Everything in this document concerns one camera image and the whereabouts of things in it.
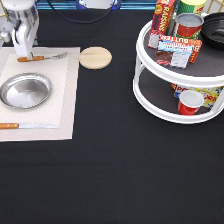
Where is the round silver metal plate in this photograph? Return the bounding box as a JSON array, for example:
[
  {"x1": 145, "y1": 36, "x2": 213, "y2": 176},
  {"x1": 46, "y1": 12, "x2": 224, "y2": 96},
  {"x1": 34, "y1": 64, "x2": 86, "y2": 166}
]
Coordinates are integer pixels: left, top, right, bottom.
[{"x1": 0, "y1": 73, "x2": 52, "y2": 109}]

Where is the red soup can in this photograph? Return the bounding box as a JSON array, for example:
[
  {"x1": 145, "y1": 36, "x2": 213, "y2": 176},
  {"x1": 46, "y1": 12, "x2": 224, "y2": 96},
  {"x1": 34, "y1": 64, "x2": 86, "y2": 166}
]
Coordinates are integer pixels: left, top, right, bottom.
[{"x1": 173, "y1": 13, "x2": 204, "y2": 39}]

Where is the yellow popcorn box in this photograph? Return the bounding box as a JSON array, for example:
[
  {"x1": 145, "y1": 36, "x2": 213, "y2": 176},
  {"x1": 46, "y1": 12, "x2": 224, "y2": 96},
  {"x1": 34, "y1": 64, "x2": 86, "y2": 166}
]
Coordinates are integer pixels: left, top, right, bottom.
[{"x1": 171, "y1": 84, "x2": 224, "y2": 108}]

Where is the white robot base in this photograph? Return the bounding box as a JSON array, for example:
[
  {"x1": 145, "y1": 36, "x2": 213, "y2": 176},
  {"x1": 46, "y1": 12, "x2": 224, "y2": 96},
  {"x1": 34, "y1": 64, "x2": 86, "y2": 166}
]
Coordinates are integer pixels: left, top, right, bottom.
[{"x1": 76, "y1": 0, "x2": 121, "y2": 9}]

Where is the beige woven placemat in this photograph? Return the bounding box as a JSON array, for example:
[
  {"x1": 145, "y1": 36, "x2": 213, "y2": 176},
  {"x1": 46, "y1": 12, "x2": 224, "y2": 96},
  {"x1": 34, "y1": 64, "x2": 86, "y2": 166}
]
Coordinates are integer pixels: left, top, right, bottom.
[{"x1": 0, "y1": 47, "x2": 80, "y2": 142}]

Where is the green yellow can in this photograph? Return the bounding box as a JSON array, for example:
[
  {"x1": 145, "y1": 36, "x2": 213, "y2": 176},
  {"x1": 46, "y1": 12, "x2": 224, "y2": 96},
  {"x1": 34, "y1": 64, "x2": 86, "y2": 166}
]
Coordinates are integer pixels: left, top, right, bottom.
[{"x1": 177, "y1": 0, "x2": 206, "y2": 15}]

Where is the white two-tier turntable shelf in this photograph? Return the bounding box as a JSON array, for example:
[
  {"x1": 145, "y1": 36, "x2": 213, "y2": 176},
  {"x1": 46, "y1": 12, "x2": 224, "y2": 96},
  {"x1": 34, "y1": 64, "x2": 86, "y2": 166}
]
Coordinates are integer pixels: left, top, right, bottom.
[{"x1": 133, "y1": 22, "x2": 224, "y2": 124}]

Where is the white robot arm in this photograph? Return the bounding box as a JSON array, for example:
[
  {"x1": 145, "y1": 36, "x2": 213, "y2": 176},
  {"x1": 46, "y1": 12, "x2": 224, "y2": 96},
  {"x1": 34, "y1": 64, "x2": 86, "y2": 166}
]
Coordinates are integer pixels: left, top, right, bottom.
[{"x1": 0, "y1": 0, "x2": 39, "y2": 60}]

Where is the orange butter box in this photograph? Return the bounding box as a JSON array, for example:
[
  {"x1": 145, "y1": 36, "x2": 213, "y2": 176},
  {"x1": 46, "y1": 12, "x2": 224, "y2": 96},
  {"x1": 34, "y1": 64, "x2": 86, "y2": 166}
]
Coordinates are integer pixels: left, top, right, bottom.
[{"x1": 158, "y1": 35, "x2": 202, "y2": 63}]

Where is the knife with wooden handle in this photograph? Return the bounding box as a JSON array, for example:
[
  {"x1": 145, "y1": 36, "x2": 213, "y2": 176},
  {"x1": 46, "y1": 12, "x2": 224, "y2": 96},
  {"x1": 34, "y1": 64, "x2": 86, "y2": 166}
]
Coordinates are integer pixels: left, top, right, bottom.
[{"x1": 0, "y1": 123, "x2": 57, "y2": 129}]

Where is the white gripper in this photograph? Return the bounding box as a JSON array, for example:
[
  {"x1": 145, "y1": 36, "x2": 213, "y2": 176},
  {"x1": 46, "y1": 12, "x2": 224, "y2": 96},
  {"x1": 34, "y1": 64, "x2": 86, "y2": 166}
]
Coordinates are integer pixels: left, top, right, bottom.
[{"x1": 0, "y1": 18, "x2": 39, "y2": 60}]

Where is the brown chocolate pudding box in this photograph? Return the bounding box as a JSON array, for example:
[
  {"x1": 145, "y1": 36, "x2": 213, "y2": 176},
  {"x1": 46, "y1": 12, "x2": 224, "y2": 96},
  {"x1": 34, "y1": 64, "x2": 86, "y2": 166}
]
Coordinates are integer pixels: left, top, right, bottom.
[{"x1": 155, "y1": 41, "x2": 193, "y2": 68}]

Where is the black bowl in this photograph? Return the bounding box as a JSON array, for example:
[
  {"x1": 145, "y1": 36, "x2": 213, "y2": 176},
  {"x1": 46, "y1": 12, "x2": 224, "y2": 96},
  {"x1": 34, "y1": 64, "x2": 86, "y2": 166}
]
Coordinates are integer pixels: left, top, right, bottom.
[{"x1": 201, "y1": 12, "x2": 224, "y2": 50}]

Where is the fork with wooden handle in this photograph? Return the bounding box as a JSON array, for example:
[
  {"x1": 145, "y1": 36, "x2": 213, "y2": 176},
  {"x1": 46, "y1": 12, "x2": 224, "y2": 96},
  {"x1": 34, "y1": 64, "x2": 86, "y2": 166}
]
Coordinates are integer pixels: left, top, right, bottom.
[{"x1": 17, "y1": 52, "x2": 68, "y2": 62}]

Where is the small red cup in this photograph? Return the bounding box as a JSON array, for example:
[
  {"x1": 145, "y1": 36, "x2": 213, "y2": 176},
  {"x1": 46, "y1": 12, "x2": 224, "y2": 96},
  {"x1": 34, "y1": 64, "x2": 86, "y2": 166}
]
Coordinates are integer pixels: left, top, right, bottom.
[{"x1": 178, "y1": 90, "x2": 204, "y2": 116}]

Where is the red raisins box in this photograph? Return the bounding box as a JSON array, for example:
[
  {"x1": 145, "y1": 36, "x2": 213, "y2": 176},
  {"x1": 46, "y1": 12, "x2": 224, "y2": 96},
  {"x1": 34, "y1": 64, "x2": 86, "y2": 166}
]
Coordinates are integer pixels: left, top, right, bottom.
[{"x1": 148, "y1": 0, "x2": 176, "y2": 49}]

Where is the round wooden coaster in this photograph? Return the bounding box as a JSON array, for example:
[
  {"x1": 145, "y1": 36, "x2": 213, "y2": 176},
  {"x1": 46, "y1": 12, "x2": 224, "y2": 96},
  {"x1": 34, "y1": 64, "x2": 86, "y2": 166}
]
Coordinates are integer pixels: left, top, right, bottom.
[{"x1": 79, "y1": 47, "x2": 112, "y2": 70}]

